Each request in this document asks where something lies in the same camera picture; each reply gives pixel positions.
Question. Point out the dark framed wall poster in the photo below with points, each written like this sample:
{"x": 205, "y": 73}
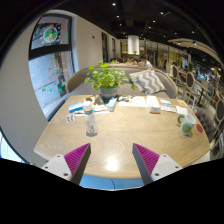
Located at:
{"x": 50, "y": 33}

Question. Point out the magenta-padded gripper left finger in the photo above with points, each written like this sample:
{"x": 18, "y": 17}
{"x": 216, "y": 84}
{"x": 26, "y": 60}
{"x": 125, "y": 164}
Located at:
{"x": 76, "y": 160}

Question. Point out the group of dining chairs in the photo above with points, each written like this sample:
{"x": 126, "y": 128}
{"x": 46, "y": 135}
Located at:
{"x": 190, "y": 80}

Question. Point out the small printed card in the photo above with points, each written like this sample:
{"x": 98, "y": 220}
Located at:
{"x": 70, "y": 118}

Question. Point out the white mug with green print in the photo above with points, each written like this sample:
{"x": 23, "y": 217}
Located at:
{"x": 187, "y": 125}

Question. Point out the grey white chevron pillow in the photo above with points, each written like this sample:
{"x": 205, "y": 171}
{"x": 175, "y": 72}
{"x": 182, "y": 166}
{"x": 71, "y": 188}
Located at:
{"x": 148, "y": 81}

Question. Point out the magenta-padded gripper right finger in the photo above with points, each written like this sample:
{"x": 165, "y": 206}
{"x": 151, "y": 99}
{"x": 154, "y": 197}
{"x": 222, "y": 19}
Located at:
{"x": 146, "y": 160}

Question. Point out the window with festive decals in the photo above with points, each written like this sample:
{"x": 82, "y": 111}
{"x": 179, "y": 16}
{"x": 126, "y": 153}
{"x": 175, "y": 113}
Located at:
{"x": 43, "y": 73}

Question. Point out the group of ceiling lights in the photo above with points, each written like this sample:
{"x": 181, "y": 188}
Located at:
{"x": 150, "y": 21}

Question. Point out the flat round red coaster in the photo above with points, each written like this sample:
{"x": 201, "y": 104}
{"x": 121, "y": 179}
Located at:
{"x": 199, "y": 128}

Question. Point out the white round column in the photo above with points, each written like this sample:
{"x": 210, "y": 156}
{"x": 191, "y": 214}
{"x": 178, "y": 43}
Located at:
{"x": 133, "y": 44}

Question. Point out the person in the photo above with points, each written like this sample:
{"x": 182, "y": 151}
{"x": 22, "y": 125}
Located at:
{"x": 146, "y": 62}

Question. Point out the clear plastic cup with straw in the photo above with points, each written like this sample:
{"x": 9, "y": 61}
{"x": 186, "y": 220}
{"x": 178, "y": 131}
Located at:
{"x": 192, "y": 110}

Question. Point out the blue tissue pack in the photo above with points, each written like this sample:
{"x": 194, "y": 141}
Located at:
{"x": 75, "y": 107}

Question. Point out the green potted plant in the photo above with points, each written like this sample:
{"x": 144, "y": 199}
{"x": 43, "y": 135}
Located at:
{"x": 107, "y": 80}

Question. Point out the grey curved sofa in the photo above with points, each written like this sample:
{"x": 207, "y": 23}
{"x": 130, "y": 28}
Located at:
{"x": 83, "y": 87}

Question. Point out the small blue white box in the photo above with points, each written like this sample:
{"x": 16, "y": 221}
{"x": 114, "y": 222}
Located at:
{"x": 165, "y": 102}

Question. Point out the grey tufted armchair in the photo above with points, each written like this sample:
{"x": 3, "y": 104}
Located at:
{"x": 204, "y": 120}

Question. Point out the clear plastic water bottle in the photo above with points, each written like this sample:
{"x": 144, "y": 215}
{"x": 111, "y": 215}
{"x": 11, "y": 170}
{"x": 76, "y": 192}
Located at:
{"x": 90, "y": 123}

